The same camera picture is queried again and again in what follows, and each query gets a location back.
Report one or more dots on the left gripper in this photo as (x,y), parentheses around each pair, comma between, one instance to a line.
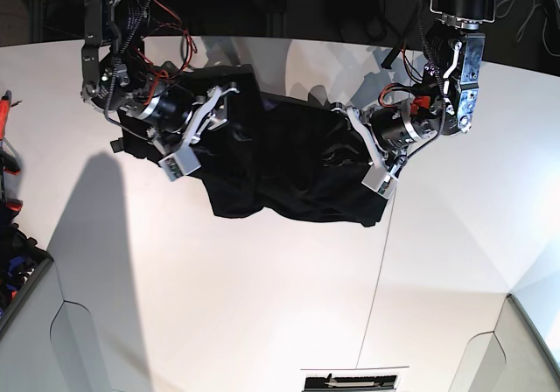
(339,155)

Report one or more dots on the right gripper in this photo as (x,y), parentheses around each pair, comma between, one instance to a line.
(179,123)

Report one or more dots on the black printed t-shirt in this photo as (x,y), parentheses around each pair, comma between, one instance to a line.
(280,165)

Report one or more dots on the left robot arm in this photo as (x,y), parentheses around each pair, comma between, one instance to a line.
(440,101)

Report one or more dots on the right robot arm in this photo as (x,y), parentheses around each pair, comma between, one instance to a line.
(137,71)

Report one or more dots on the black white label plate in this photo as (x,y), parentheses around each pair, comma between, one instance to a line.
(357,379)

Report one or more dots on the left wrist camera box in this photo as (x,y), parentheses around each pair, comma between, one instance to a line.
(380,181)

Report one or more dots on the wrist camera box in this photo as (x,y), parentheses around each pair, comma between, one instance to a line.
(180,163)
(380,181)

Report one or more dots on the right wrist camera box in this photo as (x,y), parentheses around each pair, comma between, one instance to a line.
(180,163)

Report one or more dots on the orange handled tool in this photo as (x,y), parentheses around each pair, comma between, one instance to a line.
(8,162)

